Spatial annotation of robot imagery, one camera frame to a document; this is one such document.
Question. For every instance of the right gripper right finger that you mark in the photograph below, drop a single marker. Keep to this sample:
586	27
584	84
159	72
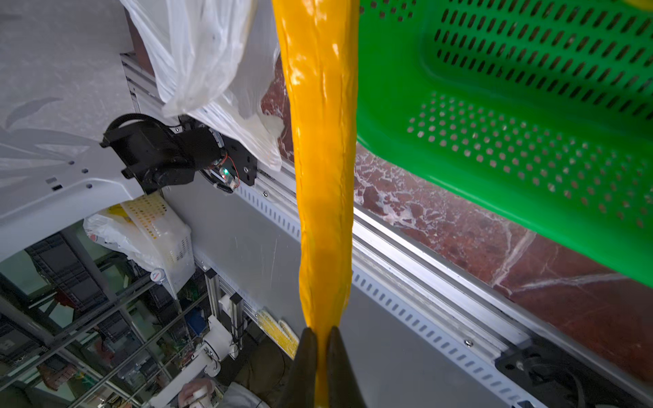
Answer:
343	388

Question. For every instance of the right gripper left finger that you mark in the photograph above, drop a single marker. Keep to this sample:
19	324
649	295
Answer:
300	389

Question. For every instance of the green perforated plastic basket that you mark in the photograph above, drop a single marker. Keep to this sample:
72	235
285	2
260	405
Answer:
540	111

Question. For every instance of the white printed plastic bag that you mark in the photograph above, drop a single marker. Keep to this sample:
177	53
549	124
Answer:
215	61

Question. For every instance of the orange-yellow single banana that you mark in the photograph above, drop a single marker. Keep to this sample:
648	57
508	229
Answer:
319	49

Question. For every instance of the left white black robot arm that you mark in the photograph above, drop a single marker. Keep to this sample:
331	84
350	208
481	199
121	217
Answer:
138	155

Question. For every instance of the white bag of items outside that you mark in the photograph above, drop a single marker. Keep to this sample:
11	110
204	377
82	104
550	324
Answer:
150	233

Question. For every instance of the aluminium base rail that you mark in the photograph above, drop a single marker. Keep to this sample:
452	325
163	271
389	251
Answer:
440	286

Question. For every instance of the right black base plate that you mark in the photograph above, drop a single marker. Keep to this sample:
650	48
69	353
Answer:
557	379

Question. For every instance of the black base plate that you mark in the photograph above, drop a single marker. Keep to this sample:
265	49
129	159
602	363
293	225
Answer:
221	160
557	379

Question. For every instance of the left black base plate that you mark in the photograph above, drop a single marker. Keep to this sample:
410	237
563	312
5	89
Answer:
221	160

